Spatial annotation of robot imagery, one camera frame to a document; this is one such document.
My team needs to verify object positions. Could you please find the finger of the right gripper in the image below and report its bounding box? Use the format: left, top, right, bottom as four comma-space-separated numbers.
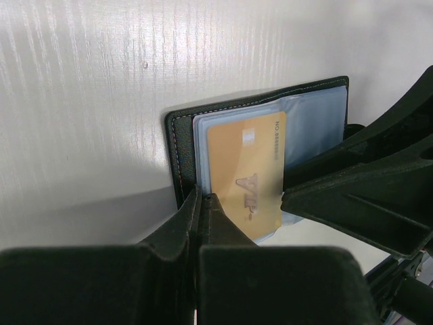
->
281, 68, 432, 259

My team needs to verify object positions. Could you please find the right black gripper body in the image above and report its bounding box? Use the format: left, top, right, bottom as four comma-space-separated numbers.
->
365, 238, 432, 324

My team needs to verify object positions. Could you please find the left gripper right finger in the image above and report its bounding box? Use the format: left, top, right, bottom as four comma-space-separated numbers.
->
198, 194, 380, 324

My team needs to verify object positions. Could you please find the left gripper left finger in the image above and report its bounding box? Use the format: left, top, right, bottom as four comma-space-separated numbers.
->
1, 187, 202, 324

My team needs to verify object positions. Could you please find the black leather card holder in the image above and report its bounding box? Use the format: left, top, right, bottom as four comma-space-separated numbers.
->
164, 75, 350, 244

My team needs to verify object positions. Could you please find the gold VIP card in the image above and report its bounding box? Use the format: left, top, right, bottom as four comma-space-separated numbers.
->
208, 112, 286, 240

